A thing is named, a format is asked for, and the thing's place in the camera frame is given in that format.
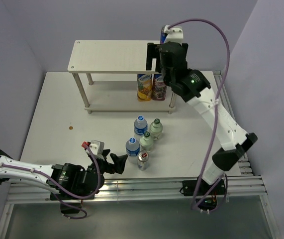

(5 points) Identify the yellow pineapple juice carton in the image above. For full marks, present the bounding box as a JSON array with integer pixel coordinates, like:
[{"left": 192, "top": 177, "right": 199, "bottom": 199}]
[{"left": 137, "top": 74, "right": 152, "bottom": 102}]

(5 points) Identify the near green cap soda bottle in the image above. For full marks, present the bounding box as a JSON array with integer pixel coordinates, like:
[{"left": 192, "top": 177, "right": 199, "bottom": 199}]
[{"left": 140, "top": 131, "right": 154, "bottom": 152}]

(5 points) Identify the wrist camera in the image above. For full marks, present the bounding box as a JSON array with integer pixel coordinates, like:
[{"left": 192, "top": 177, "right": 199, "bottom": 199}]
[
  {"left": 82, "top": 140, "right": 104, "bottom": 156},
  {"left": 162, "top": 25, "right": 184, "bottom": 45}
]

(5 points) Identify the aluminium rail frame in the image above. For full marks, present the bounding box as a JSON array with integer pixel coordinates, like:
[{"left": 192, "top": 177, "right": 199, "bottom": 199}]
[{"left": 0, "top": 72, "right": 281, "bottom": 239}]

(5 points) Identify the dark red berry juice carton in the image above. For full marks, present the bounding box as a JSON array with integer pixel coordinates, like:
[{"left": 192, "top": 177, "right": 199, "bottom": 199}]
[{"left": 152, "top": 74, "right": 167, "bottom": 101}]

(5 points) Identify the Red Bull can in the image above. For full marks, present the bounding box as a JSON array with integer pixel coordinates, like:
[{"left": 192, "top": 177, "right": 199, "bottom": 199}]
[
  {"left": 160, "top": 25, "right": 170, "bottom": 44},
  {"left": 137, "top": 151, "right": 149, "bottom": 170}
]

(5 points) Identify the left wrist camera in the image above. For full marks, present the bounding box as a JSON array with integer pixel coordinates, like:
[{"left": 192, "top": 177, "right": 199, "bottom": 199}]
[{"left": 82, "top": 140, "right": 104, "bottom": 156}]

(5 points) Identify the green cap soda bottle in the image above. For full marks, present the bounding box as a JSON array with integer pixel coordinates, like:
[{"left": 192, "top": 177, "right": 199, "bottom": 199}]
[
  {"left": 149, "top": 119, "right": 163, "bottom": 141},
  {"left": 140, "top": 131, "right": 154, "bottom": 152}
]

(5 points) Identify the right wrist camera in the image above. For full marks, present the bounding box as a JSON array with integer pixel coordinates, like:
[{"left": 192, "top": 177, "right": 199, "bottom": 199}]
[{"left": 162, "top": 25, "right": 184, "bottom": 45}]

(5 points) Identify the white two-tier shelf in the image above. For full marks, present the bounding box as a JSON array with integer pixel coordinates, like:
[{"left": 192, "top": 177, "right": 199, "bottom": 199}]
[{"left": 68, "top": 40, "right": 176, "bottom": 114}]

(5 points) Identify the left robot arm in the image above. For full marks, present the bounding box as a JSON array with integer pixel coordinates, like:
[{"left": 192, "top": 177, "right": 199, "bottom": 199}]
[{"left": 0, "top": 146, "right": 128, "bottom": 199}]

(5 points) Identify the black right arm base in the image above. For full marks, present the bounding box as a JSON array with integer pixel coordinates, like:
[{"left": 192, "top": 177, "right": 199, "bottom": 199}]
[{"left": 180, "top": 178, "right": 228, "bottom": 212}]

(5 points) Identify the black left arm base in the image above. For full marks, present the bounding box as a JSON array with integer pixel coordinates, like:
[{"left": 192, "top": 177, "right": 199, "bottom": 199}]
[{"left": 49, "top": 192, "right": 88, "bottom": 220}]

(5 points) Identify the far green cap soda bottle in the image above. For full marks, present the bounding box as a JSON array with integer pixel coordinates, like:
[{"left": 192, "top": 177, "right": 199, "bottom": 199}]
[{"left": 149, "top": 119, "right": 163, "bottom": 141}]

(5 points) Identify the blue label water bottle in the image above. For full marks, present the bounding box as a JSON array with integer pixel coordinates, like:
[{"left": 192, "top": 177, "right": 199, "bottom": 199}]
[
  {"left": 125, "top": 137, "right": 140, "bottom": 164},
  {"left": 134, "top": 116, "right": 148, "bottom": 140}
]

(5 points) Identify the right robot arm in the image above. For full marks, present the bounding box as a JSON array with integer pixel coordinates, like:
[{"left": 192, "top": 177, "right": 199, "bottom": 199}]
[{"left": 146, "top": 42, "right": 258, "bottom": 194}]

